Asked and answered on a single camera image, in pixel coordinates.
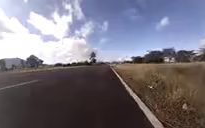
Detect white painted edge line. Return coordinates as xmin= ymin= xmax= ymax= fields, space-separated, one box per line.
xmin=109 ymin=65 xmax=165 ymax=128

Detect dark grey asphalt road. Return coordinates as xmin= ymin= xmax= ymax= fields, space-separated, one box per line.
xmin=0 ymin=64 xmax=155 ymax=128

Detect dry grass verge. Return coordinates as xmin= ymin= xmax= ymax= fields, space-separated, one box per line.
xmin=112 ymin=61 xmax=205 ymax=128

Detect low distant tree line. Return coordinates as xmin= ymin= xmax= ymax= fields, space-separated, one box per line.
xmin=43 ymin=60 xmax=112 ymax=68

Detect white painted centre line dashes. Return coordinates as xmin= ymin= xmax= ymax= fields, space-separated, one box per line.
xmin=0 ymin=79 xmax=41 ymax=94

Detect tall lone tree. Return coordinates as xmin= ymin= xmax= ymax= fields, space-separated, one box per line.
xmin=89 ymin=51 xmax=98 ymax=64

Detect dark round tree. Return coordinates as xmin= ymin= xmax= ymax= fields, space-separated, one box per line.
xmin=25 ymin=54 xmax=45 ymax=69

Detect dry grass strip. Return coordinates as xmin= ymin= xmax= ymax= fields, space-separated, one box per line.
xmin=0 ymin=64 xmax=91 ymax=75

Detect row of trees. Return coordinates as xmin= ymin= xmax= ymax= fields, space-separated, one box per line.
xmin=130 ymin=42 xmax=205 ymax=64

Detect pale building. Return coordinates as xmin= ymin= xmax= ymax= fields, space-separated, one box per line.
xmin=0 ymin=57 xmax=27 ymax=71

